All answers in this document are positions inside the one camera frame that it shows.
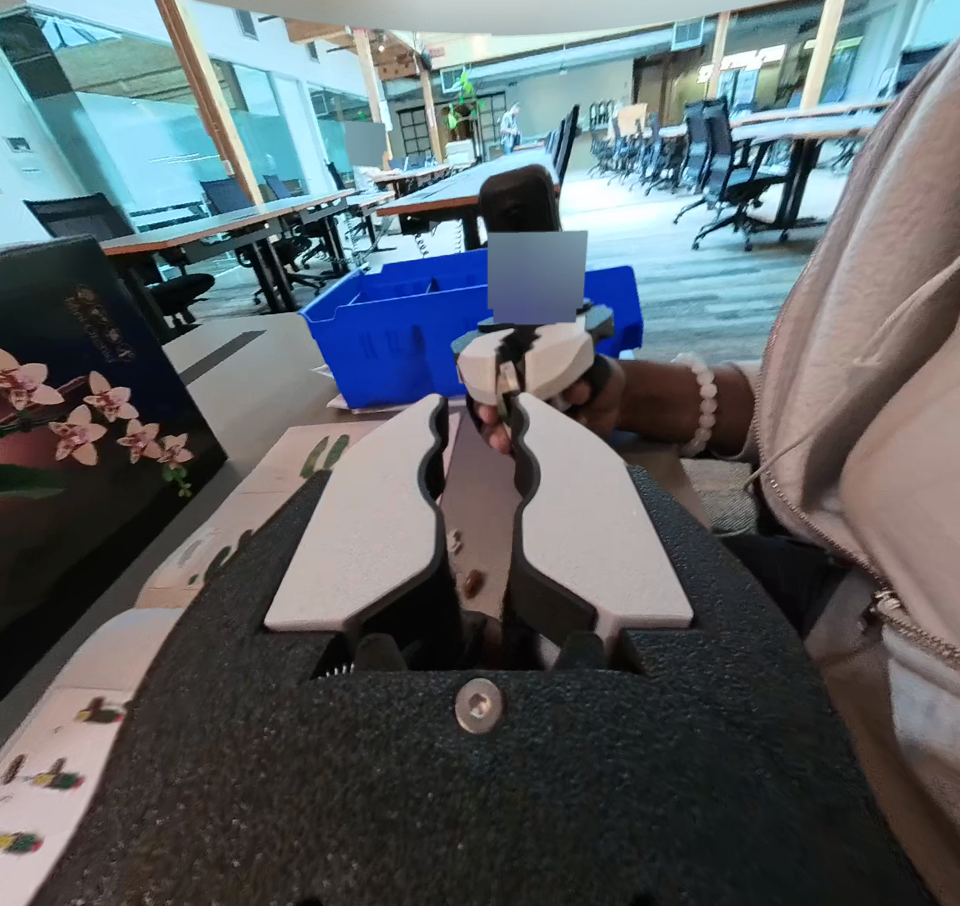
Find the white earphone cable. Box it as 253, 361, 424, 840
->
746, 276, 960, 487

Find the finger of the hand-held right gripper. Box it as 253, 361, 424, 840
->
456, 331, 520, 406
517, 323, 599, 406

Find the black office chair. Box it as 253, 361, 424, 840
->
22, 192, 216, 330
671, 96, 789, 251

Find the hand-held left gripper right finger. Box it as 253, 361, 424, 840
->
510, 394, 695, 636

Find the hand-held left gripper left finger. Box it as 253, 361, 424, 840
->
264, 394, 451, 633

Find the person's right hand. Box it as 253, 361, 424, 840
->
468, 355, 680, 457

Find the black orchid print set box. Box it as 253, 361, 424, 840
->
0, 235, 228, 697

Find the person's right forearm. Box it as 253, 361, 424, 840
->
675, 360, 762, 463

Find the blue plastic bin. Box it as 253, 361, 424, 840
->
298, 246, 645, 411

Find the open instruction booklet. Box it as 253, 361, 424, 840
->
0, 415, 466, 906

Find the green hanging plant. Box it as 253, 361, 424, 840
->
442, 66, 485, 135

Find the white paper sheet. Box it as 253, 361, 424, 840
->
311, 362, 399, 414

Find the grey desk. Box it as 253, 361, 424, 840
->
0, 312, 714, 742

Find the wooden-edged background desk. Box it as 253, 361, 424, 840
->
731, 100, 897, 225
101, 190, 361, 315
375, 160, 560, 251

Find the dark grey desk cable cover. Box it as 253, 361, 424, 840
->
178, 330, 267, 386

